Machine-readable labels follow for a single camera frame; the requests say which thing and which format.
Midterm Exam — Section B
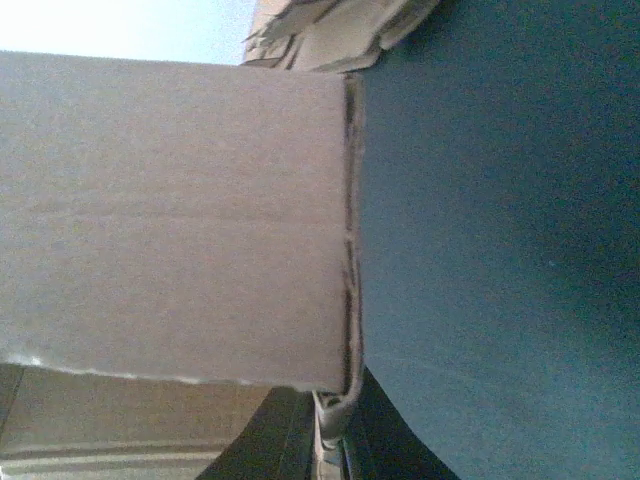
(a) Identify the cardboard box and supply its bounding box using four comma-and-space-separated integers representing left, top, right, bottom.
1, 51, 364, 479

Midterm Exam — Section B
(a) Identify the stack of flat cardboard blanks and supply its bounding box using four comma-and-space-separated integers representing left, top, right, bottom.
243, 0, 440, 73

